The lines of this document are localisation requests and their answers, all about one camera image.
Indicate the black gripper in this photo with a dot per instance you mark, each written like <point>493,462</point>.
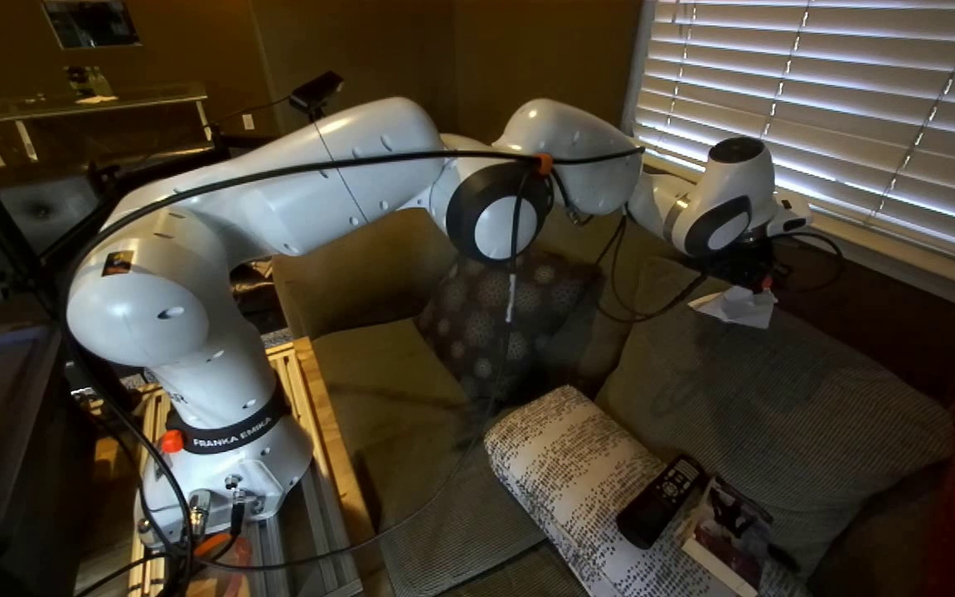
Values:
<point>744,264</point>

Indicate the white paper napkin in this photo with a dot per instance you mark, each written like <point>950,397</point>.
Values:
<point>744,313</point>

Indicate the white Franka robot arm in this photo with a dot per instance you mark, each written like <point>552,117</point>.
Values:
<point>223,243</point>

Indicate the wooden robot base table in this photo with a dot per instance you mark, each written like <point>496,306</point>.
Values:
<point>317,442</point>

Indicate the black remote control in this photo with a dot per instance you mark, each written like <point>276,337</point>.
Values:
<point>660,503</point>

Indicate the wooden window sill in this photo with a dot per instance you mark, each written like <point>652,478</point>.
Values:
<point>918,277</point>

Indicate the dark floral throw pillow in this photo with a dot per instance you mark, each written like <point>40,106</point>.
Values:
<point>533,342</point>

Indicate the white window blind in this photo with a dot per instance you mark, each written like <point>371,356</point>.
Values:
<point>918,111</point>

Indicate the glossy magazine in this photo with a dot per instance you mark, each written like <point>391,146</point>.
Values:
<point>737,536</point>

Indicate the white speckled flat pillow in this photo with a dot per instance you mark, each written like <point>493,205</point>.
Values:
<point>566,464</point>

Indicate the grey fabric sofa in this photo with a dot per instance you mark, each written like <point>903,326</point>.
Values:
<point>390,383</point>

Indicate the small shelf ornament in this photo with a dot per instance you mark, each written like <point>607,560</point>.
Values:
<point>87,88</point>

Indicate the dark tufted armchair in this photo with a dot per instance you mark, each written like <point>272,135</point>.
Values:
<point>40,219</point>

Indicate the framed wall picture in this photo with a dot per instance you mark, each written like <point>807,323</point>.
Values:
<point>87,20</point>

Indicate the wall shelf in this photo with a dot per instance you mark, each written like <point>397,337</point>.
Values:
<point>56,106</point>

